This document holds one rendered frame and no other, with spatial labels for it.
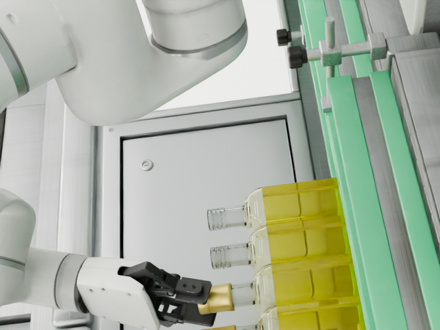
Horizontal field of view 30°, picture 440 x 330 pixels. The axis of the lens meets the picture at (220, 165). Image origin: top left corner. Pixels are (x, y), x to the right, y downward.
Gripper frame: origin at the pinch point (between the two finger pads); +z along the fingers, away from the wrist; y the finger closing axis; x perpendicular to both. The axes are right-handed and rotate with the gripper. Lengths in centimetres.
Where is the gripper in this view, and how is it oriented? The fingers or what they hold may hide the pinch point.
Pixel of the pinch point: (198, 302)
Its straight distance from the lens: 105.6
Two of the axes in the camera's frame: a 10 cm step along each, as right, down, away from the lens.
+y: -1.4, -6.4, -7.5
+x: 2.6, -7.6, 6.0
